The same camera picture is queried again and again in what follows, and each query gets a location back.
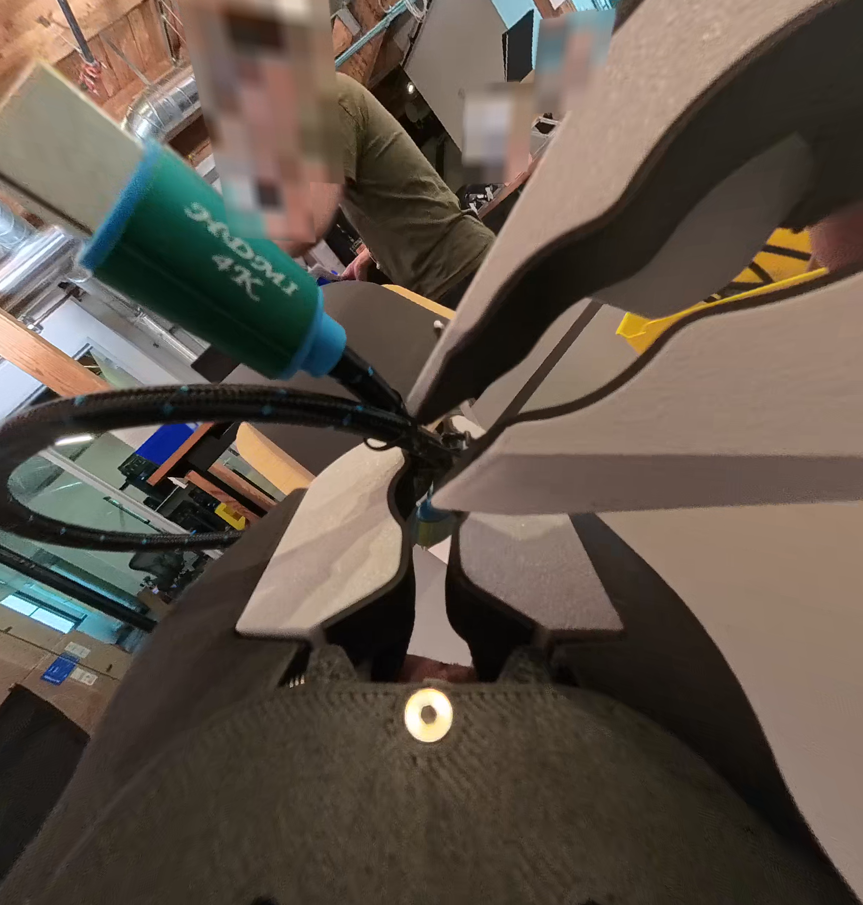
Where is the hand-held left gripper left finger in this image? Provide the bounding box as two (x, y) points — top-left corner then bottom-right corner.
(235, 444), (413, 642)

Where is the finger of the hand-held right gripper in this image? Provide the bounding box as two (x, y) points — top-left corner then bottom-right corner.
(431, 259), (863, 518)
(408, 0), (863, 425)

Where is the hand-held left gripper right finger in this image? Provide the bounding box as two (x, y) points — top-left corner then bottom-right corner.
(446, 510), (625, 649)

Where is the green plug braided hdmi cable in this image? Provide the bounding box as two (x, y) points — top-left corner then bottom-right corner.
(0, 63), (464, 550)

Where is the person's right hand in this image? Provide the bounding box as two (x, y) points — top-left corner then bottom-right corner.
(811, 196), (863, 274)

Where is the yellow plastic bin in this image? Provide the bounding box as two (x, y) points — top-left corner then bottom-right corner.
(614, 227), (831, 356)

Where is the grey panel with wooden rim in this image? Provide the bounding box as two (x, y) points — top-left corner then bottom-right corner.
(231, 280), (456, 499)

